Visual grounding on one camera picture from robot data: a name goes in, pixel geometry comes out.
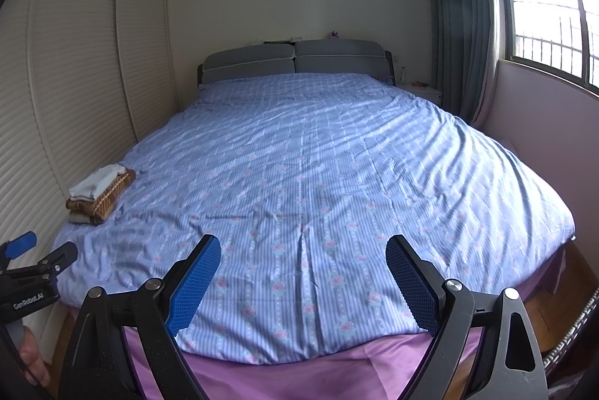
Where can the beige louvered wardrobe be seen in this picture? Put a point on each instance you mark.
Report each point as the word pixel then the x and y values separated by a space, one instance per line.
pixel 70 54

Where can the grey padded headboard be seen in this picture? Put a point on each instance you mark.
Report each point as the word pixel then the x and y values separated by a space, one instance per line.
pixel 390 65

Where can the white garment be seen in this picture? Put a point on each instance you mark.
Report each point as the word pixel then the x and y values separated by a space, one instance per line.
pixel 96 182

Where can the blue floral striped blanket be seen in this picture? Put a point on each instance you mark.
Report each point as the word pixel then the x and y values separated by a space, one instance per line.
pixel 304 171

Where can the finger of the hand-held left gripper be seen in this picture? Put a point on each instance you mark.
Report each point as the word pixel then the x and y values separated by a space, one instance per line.
pixel 56 257
pixel 21 243

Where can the white nightstand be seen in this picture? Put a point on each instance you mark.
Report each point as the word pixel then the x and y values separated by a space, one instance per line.
pixel 423 91

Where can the small purple toy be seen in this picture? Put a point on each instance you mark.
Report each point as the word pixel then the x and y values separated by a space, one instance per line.
pixel 333 34

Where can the brown patterned folded garment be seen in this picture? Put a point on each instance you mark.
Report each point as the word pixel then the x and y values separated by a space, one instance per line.
pixel 110 199

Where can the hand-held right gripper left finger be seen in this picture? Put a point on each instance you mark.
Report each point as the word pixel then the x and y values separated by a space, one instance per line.
pixel 194 287

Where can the barred window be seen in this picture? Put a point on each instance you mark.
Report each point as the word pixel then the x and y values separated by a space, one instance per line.
pixel 538 7

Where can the person's left hand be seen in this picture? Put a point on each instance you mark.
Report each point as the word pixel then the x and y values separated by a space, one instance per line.
pixel 32 358

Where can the dark flat object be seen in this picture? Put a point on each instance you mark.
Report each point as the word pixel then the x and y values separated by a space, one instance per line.
pixel 276 41

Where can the grey-green curtain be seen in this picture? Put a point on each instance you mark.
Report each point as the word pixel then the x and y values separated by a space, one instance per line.
pixel 454 7

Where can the purple bed sheet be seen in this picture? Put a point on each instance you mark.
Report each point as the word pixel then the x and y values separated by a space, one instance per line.
pixel 304 381

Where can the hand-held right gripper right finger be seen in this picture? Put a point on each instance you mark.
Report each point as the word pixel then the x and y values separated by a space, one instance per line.
pixel 414 287

